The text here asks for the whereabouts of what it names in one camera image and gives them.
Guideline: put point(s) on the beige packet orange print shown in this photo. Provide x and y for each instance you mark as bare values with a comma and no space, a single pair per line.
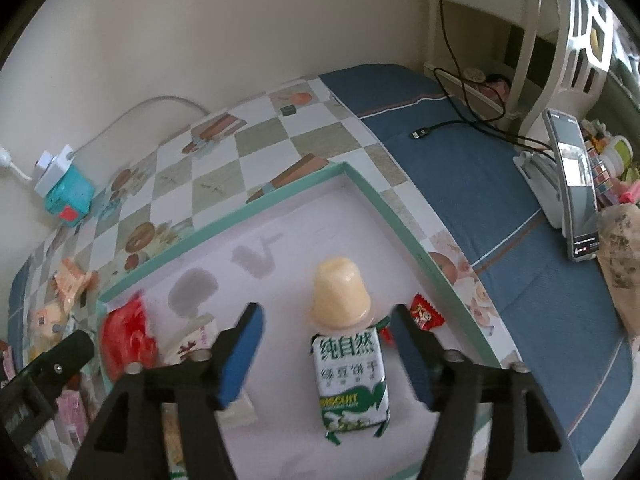
192,340

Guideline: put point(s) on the clear-wrapped round bread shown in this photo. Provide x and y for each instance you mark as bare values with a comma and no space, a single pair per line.
47,327

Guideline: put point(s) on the teal shallow box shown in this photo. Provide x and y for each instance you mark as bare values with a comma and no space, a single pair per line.
300,240

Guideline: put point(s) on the printed paper bag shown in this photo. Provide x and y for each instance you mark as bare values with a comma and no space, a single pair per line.
622,260

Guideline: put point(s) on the green white biscuit packet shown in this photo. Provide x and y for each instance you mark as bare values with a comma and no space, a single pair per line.
350,385

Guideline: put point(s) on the yellow green jar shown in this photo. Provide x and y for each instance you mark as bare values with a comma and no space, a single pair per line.
617,155

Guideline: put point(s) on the red snack packet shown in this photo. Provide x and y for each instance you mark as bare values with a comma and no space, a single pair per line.
127,340

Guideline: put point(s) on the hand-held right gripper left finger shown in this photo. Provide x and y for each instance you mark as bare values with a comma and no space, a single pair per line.
240,350

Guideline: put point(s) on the white carved furniture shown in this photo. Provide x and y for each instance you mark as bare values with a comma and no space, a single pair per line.
575,35

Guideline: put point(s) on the teal box red label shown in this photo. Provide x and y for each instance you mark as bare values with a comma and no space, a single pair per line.
70,195

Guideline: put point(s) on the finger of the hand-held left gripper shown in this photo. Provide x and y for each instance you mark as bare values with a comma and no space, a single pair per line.
65,352

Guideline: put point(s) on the pale yellow jelly cup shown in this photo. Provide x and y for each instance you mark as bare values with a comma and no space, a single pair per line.
340,290

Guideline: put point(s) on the colourful paint set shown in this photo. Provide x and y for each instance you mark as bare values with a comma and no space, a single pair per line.
600,175

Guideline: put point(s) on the small red candy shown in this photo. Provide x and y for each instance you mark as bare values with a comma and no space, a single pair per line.
426,312

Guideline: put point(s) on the smartphone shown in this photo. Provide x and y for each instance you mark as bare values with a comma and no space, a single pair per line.
575,185

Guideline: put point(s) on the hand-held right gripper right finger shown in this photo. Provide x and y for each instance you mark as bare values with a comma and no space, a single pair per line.
412,355

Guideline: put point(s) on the orange bread packet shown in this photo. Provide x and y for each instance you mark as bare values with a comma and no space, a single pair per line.
72,282

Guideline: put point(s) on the white phone stand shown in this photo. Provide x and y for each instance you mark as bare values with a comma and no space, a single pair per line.
537,180

